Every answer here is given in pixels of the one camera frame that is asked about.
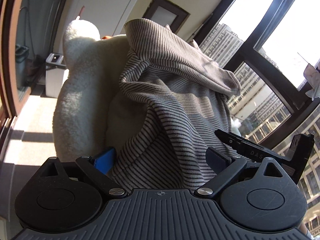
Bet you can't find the brown striped knit shirt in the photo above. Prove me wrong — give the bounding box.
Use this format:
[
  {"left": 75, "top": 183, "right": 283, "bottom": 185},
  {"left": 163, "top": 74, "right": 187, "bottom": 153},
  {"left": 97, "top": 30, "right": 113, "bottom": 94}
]
[{"left": 110, "top": 18, "right": 241, "bottom": 190}]

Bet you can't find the white plush duck toy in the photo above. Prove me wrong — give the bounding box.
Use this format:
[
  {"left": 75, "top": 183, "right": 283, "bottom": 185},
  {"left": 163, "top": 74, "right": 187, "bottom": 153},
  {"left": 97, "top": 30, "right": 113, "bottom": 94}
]
[{"left": 53, "top": 20, "right": 146, "bottom": 161}]

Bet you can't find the white hanging cloth on hanger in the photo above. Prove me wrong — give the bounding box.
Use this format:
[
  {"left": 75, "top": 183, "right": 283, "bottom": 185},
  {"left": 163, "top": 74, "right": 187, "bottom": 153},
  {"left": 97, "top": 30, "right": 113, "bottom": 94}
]
[{"left": 298, "top": 60, "right": 319, "bottom": 101}]

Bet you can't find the white appliance box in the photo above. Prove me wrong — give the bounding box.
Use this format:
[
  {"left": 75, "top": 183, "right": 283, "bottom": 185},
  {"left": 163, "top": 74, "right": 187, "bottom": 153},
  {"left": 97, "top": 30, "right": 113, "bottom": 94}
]
[{"left": 46, "top": 53, "right": 69, "bottom": 98}]

